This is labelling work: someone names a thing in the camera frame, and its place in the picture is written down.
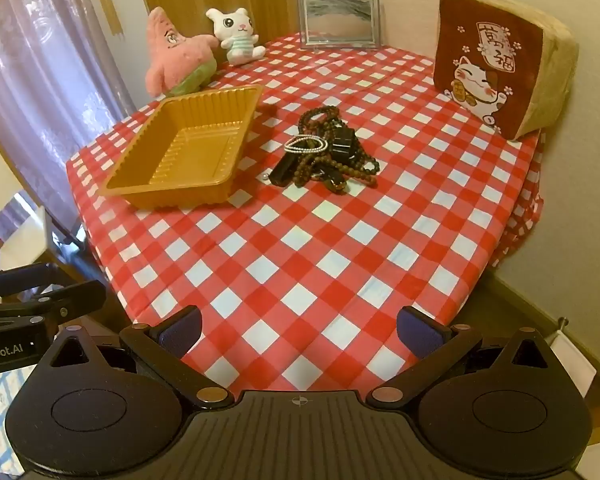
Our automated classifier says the sheer patterned curtain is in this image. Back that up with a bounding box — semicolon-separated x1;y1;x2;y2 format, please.
0;0;141;261

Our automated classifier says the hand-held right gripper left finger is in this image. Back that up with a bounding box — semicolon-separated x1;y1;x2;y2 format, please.
42;305;235;411

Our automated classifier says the brown bead necklace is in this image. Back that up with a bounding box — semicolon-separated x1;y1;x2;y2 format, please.
299;106;382;194

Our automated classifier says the gold plastic tray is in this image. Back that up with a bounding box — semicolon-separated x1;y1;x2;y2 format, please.
101;85;264;211

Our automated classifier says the black hair clip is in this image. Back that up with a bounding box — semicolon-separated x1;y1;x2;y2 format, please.
271;152;302;187
329;126;359;159

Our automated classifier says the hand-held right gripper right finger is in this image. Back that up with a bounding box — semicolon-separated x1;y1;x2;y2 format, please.
367;305;561;411

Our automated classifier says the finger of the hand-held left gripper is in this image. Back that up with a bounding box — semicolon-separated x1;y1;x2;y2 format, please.
0;262;61;302
0;281;107;330

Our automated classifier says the pink starfish plush toy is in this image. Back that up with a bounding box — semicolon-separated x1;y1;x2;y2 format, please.
145;6;220;98

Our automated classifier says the wooden wardrobe handle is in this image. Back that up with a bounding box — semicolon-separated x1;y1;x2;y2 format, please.
96;0;126;37

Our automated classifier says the brown cat print cushion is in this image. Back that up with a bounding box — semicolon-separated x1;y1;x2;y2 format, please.
431;0;580;142

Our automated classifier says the white bunny plush toy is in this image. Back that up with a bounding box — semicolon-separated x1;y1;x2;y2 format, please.
205;6;267;66

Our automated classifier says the blue white cloth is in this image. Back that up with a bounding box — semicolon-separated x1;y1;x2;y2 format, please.
0;370;36;461

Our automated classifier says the white wardrobe door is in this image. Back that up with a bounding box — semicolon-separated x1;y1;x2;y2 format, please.
75;0;151;111

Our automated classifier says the red white checked tablecloth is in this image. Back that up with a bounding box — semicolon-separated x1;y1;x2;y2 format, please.
65;30;546;392

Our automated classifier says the white pearl bracelet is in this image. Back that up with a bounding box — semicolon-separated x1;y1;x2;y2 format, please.
284;135;329;157

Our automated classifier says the clear picture frame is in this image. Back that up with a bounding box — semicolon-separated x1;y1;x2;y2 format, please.
297;0;381;51

